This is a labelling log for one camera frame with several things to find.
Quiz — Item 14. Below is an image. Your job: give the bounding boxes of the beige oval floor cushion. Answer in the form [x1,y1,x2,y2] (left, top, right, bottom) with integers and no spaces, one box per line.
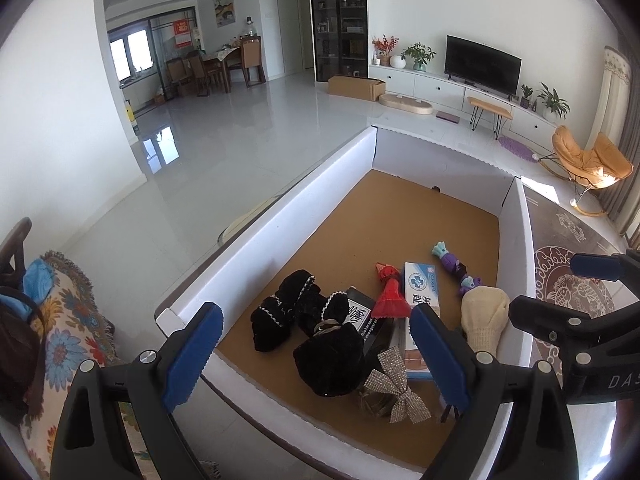
[379,92,435,117]

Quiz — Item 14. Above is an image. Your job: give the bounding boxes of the white storage box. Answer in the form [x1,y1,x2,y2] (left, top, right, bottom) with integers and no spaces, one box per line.
[155,126,538,480]

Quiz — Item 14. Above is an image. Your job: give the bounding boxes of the black velvet scrunchie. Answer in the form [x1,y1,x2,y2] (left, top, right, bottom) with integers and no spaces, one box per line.
[300,290,351,336]
[292,324,366,398]
[251,270,321,352]

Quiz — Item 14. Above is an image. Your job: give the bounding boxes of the dark patterned desktop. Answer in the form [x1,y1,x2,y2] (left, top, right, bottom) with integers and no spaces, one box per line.
[210,177,640,480]

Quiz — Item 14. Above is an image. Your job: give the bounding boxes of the dark wooden dining chair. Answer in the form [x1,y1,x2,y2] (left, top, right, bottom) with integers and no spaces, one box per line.
[187,52,223,97]
[166,57,193,96]

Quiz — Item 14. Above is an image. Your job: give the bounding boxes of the red foil pouch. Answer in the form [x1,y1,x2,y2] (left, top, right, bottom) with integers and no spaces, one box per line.
[371,261,412,320]

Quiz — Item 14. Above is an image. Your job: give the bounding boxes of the bushy green potted plant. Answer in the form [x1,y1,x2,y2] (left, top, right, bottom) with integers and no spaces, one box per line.
[401,42,437,72]

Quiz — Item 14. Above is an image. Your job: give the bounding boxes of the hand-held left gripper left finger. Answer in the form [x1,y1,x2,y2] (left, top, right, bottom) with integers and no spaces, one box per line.
[50,303,224,480]

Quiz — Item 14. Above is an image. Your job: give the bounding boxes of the cream covered air conditioner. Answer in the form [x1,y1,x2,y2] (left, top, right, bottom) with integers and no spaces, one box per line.
[580,45,632,156]

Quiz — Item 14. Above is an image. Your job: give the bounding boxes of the blue white medicine box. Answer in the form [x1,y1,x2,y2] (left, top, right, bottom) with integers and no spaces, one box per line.
[397,261,441,381]

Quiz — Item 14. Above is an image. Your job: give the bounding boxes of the large leafy potted plant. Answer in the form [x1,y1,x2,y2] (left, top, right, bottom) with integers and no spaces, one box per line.
[536,82,571,121]

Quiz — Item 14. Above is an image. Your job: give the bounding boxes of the white television cabinet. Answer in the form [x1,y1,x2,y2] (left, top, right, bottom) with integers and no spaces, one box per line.
[367,64,561,133]

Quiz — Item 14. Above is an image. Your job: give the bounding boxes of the cream knitted pouch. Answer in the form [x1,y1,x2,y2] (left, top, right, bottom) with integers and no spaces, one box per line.
[460,285,511,353]

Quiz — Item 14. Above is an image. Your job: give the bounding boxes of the wooden dining table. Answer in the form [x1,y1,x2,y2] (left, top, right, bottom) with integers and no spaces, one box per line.
[202,47,261,93]

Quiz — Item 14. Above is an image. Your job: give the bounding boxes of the purple teal plastic toy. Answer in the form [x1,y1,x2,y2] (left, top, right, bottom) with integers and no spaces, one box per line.
[432,241,483,297]

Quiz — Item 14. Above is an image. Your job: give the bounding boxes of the orange lounge chair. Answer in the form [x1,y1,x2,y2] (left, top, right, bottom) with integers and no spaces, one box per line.
[537,125,635,217]

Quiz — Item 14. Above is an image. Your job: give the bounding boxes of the black printed carton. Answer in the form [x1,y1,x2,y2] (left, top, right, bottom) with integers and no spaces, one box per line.
[345,286,401,361]

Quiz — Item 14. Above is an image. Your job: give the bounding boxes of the cardboard box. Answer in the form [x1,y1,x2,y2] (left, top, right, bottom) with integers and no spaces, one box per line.
[327,75,387,102]

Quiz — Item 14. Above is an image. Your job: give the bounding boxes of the floral fringed blanket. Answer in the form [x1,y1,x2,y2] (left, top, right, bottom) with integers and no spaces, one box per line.
[20,250,146,480]

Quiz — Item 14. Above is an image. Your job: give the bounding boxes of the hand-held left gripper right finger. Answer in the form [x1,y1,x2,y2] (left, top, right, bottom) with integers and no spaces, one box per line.
[410,304,576,480]

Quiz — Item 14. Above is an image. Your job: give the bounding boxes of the purple round rug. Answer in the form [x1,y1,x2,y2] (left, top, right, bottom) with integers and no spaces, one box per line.
[497,135,536,162]

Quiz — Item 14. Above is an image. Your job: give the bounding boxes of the wooden bench hairpin legs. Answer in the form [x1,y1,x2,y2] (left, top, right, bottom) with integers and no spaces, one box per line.
[467,96,514,140]

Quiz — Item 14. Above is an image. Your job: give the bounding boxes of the dark glass display cabinet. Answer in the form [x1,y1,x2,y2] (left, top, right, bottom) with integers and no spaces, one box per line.
[307,0,369,82]

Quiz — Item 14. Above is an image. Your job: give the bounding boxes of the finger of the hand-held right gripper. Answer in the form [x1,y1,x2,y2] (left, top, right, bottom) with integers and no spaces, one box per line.
[507,296,616,356]
[570,249,640,283]

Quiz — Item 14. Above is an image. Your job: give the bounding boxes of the red door poster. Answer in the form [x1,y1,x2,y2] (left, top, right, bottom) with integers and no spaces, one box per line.
[174,19,196,51]

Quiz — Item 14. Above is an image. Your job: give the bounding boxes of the black flat television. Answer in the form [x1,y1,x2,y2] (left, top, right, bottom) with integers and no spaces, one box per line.
[445,35,523,97]

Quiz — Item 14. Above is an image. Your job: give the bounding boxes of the blue cloth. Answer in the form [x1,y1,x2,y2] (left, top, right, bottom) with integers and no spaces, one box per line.
[22,260,53,306]

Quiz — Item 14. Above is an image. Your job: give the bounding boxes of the grey curtain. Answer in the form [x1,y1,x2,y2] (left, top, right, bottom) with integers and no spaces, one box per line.
[597,115,640,236]

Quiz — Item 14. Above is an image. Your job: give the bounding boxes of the framed wall painting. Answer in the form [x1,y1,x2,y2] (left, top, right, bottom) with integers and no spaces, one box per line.
[213,0,236,27]

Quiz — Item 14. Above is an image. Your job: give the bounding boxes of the tan backed dining chair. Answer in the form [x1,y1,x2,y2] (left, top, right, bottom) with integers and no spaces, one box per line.
[240,35,266,88]

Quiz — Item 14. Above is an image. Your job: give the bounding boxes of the rhinestone bow hair clip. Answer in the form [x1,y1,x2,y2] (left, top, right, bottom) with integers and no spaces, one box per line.
[357,347,432,425]

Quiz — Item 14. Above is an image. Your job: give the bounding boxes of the red flower vase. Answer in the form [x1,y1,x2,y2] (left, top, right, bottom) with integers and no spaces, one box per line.
[371,35,399,66]

